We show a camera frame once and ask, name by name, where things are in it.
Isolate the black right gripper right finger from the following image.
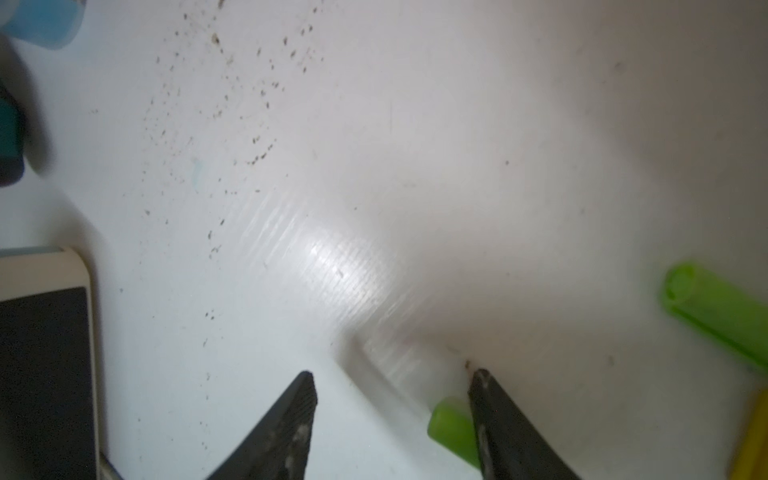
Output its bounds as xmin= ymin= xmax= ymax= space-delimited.
xmin=468 ymin=368 xmax=579 ymax=480

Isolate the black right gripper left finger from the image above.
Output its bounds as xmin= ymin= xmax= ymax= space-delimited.
xmin=210 ymin=371 xmax=318 ymax=480

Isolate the green pen cap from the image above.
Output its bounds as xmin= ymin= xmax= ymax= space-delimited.
xmin=427 ymin=397 xmax=481 ymax=470
xmin=660 ymin=262 xmax=767 ymax=372

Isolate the yellow pen cap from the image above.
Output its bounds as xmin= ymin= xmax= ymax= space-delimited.
xmin=729 ymin=390 xmax=767 ymax=480

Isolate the blue white stapler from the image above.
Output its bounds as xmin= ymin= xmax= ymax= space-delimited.
xmin=1 ymin=247 xmax=101 ymax=479

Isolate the green black screwdriver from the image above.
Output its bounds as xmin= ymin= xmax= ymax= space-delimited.
xmin=0 ymin=84 xmax=26 ymax=187

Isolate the blue tape roll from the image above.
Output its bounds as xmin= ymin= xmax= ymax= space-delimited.
xmin=1 ymin=0 xmax=86 ymax=50

